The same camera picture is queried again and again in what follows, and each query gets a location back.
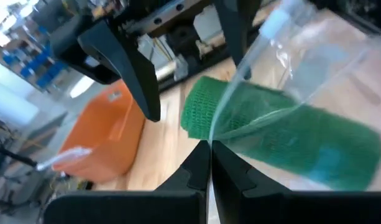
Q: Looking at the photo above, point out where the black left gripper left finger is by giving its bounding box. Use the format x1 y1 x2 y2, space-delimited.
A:
42 140 211 224

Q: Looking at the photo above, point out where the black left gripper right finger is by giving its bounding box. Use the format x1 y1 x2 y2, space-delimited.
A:
211 140 381 224

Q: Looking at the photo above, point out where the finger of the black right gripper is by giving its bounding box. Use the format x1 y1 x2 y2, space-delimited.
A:
213 0 262 80
77 20 162 123

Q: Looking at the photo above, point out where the green elastic bandage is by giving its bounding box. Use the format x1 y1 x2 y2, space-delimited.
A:
180 76 381 191

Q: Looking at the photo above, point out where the clear plastic bag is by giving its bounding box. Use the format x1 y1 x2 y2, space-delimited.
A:
208 0 381 191

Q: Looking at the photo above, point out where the orange plastic basket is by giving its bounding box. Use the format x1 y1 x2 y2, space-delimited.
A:
52 79 147 184

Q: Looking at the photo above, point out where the shelf with blue bins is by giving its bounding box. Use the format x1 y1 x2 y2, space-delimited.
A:
2 26 68 90

